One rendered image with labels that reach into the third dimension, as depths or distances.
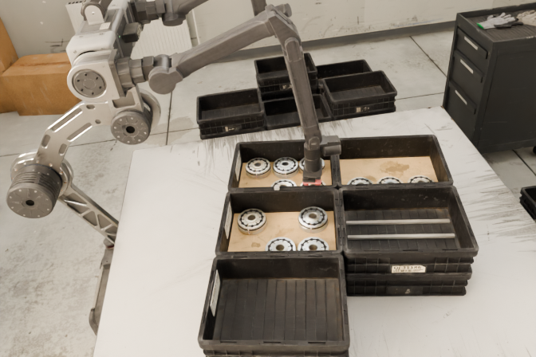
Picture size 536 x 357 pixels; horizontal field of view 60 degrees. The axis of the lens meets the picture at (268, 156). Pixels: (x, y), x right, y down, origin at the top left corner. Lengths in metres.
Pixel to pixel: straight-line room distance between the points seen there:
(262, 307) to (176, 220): 0.66
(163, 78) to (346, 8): 3.54
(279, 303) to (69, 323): 1.50
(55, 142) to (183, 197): 0.56
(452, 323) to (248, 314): 0.63
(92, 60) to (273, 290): 0.87
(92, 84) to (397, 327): 1.17
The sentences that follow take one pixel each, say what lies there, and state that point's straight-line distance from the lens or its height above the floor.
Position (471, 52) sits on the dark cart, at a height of 0.73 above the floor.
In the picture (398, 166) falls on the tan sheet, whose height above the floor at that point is 0.83.
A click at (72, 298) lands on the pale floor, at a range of 2.84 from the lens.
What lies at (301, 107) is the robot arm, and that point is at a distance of 1.49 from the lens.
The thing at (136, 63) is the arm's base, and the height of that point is 1.48.
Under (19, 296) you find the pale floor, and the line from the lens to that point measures 3.00.
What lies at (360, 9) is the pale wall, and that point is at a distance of 4.80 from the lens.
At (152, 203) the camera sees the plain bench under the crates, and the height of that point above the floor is 0.70.
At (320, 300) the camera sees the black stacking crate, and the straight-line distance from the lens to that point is 1.48.
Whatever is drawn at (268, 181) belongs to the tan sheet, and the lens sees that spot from 1.86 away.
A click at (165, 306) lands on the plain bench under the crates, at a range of 1.71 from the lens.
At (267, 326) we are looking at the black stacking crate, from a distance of 1.44.
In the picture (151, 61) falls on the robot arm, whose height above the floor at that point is 1.47.
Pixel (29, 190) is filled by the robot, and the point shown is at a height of 0.95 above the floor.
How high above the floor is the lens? 2.04
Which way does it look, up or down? 38 degrees down
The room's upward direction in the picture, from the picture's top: 7 degrees counter-clockwise
